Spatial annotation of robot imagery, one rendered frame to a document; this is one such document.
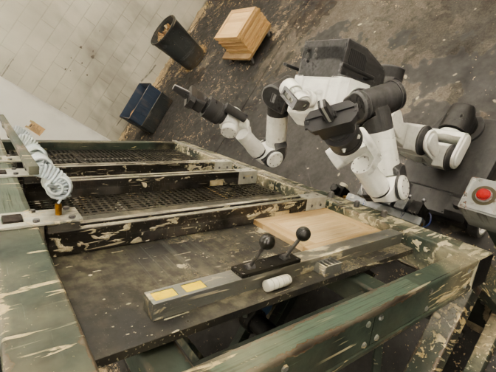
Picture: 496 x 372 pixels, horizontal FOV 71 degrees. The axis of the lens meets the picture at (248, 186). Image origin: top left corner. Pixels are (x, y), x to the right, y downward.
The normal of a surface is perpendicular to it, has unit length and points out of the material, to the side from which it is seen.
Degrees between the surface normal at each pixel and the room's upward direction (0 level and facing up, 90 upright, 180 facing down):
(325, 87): 23
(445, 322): 0
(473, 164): 0
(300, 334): 59
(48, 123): 90
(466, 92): 0
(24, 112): 90
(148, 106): 90
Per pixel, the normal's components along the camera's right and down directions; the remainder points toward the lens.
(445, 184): -0.63, -0.43
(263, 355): 0.11, -0.96
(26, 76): 0.59, 0.29
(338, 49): -0.77, -0.06
